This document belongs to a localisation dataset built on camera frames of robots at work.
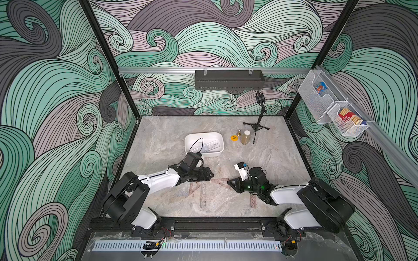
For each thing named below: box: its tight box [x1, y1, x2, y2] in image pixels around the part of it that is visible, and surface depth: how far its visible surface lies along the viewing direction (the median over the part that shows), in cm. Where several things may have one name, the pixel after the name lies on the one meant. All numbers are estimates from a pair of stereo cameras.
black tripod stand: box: [242, 90, 270, 145], surface depth 97 cm
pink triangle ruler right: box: [210, 177, 232, 189], surface depth 90 cm
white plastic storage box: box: [184, 132, 225, 158], surface depth 103 cm
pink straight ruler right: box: [249, 194, 257, 209], surface depth 83 cm
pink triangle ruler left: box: [188, 181, 201, 197], surface depth 87 cm
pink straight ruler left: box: [200, 181, 207, 210], surface depth 85 cm
